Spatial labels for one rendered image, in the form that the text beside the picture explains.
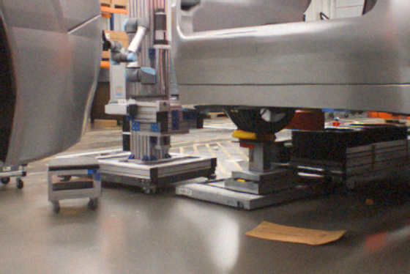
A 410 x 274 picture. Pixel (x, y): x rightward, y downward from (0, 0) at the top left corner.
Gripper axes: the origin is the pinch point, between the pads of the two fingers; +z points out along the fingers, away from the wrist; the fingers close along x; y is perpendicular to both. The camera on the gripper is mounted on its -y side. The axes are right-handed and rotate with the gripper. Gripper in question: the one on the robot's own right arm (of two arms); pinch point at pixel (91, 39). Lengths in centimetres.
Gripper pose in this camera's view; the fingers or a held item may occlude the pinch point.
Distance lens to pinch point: 447.3
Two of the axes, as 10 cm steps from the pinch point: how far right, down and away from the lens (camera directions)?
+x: -9.2, -1.6, 3.7
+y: -1.3, 9.8, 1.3
